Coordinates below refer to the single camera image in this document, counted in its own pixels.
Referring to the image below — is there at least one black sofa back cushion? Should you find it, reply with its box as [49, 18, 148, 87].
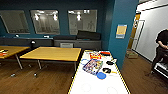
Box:
[76, 30, 102, 41]

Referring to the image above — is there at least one white paper sign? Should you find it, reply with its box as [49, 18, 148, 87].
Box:
[60, 42, 74, 49]

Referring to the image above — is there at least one colourful board game box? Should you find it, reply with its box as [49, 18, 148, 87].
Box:
[82, 58, 105, 75]

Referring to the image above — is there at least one flat red box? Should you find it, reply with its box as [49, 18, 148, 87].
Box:
[100, 50, 112, 57]

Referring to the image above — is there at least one interior glass window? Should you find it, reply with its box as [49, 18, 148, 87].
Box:
[0, 9, 31, 35]
[67, 8, 99, 36]
[30, 8, 62, 36]

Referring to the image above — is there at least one long yellow wooden table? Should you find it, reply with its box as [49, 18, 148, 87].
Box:
[19, 46, 83, 72]
[0, 45, 31, 70]

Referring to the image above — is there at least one yellow air hockey table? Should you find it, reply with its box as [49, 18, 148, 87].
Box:
[67, 49, 132, 94]

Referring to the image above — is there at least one brown cardboard box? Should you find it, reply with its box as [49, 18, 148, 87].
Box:
[126, 49, 139, 60]

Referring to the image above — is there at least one brown wooden door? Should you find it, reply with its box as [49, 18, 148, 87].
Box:
[128, 13, 138, 51]

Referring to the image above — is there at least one dark grey low sofa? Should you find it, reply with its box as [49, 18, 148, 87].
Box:
[0, 36, 55, 48]

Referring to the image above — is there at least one person in black top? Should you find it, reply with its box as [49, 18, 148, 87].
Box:
[150, 28, 168, 73]

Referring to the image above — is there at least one small orange toy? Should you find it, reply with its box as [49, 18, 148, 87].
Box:
[0, 49, 10, 57]

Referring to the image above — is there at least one grey wall sofa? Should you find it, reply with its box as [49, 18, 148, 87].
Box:
[53, 38, 103, 52]

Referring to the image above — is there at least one pale yellow wall sign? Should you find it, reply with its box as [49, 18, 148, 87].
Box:
[115, 23, 128, 40]

